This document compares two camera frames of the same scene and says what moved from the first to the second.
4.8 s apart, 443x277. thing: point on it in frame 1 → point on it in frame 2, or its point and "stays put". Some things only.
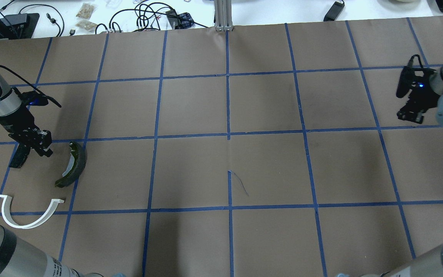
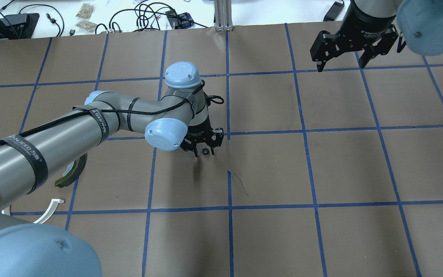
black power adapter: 334,12 stays put
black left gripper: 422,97 → 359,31
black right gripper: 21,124 → 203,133
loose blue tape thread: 241,183 stays put
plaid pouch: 185,20 stays put
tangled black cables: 148,15 stays put
